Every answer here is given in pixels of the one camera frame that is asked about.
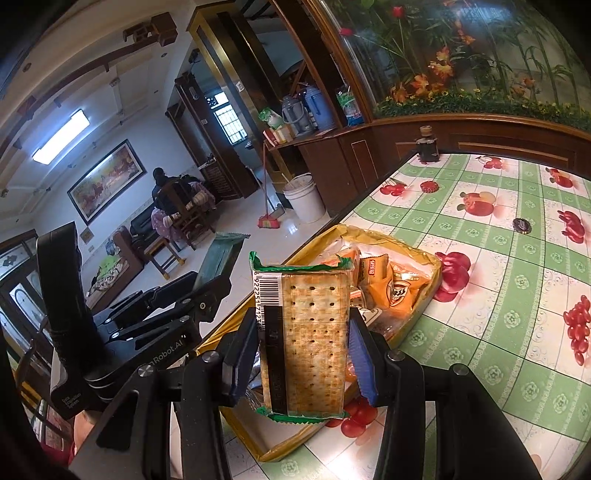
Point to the seated person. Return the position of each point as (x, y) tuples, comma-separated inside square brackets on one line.
[(163, 208)]

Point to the round dark foil chocolate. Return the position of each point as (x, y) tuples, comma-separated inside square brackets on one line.
[(522, 226)]

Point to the orange snack bag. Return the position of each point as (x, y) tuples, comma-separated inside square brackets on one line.
[(398, 292)]

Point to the fruit pattern tablecloth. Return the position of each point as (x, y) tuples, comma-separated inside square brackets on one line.
[(514, 308)]

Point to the red broom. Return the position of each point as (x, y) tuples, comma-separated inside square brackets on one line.
[(267, 221)]

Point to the dark green snack packet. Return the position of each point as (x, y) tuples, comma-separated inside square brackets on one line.
[(220, 257)]

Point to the small dark jar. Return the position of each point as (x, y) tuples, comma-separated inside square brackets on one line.
[(427, 145)]

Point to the person's left hand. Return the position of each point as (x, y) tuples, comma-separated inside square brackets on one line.
[(84, 422)]

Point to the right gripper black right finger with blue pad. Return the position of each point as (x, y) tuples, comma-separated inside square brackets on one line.
[(474, 438)]

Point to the green white snack bag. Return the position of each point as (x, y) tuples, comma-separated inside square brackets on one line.
[(271, 118)]

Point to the yellow snack tray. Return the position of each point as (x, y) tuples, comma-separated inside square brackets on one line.
[(269, 440)]

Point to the orange soda cracker packet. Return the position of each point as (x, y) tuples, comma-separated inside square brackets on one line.
[(348, 258)]

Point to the green soda cracker packet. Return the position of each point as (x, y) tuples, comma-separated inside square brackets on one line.
[(302, 313)]

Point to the white plastic bucket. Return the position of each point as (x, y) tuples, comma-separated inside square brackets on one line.
[(302, 193)]

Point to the green label plastic bottle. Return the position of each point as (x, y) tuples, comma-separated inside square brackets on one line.
[(350, 107)]

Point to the blue thermos jug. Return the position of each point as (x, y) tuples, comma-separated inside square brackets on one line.
[(319, 108)]

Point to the grey water jug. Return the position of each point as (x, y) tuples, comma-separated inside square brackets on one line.
[(296, 115)]

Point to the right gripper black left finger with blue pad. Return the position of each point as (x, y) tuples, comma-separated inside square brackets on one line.
[(131, 439)]

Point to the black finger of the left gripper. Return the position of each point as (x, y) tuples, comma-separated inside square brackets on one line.
[(139, 305), (199, 306)]

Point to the ceiling fluorescent light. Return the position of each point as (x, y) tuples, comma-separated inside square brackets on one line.
[(77, 123)]

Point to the wooden chair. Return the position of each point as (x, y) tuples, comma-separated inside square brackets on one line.
[(194, 210)]

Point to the framed wall painting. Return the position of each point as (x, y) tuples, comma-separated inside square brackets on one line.
[(105, 181)]

